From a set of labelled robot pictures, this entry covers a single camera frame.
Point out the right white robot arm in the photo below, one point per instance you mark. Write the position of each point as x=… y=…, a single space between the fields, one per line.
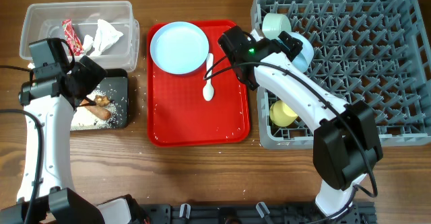
x=346 y=142

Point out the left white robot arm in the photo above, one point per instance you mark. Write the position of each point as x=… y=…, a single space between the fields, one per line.
x=57 y=86

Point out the clear plastic waste bin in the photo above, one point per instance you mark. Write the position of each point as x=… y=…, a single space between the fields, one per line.
x=43 y=20

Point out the red snack wrapper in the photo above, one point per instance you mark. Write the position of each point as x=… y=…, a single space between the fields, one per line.
x=72 y=38

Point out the pile of white rice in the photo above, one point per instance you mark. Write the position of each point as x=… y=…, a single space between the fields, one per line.
x=85 y=120

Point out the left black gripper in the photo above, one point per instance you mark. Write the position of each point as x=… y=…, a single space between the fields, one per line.
x=92 y=79

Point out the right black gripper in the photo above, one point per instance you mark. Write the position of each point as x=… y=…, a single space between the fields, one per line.
x=289 y=43

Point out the red serving tray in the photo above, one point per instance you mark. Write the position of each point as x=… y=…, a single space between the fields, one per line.
x=178 y=115

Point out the white plastic spoon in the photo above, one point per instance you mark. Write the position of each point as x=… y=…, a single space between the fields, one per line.
x=208 y=90

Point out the small white paper scrap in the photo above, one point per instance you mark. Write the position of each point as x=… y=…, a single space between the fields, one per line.
x=88 y=43

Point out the grey dishwasher rack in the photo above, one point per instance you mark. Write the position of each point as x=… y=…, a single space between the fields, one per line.
x=376 y=51

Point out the white napkin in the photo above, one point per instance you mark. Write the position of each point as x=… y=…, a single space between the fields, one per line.
x=106 y=36

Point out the light blue bowl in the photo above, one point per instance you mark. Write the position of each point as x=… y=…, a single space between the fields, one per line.
x=303 y=60

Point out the mint green bowl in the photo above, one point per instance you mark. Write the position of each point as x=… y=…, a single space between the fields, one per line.
x=274 y=24

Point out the orange carrot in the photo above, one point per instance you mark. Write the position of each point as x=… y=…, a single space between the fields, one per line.
x=99 y=112

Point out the white round plate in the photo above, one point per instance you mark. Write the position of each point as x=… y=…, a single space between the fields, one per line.
x=179 y=48

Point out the brown food scrap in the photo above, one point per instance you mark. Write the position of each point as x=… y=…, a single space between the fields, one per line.
x=102 y=101

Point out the yellow plastic cup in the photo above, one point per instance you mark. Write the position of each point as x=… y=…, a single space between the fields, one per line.
x=281 y=114

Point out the black waste tray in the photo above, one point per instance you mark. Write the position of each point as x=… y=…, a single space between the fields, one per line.
x=115 y=85

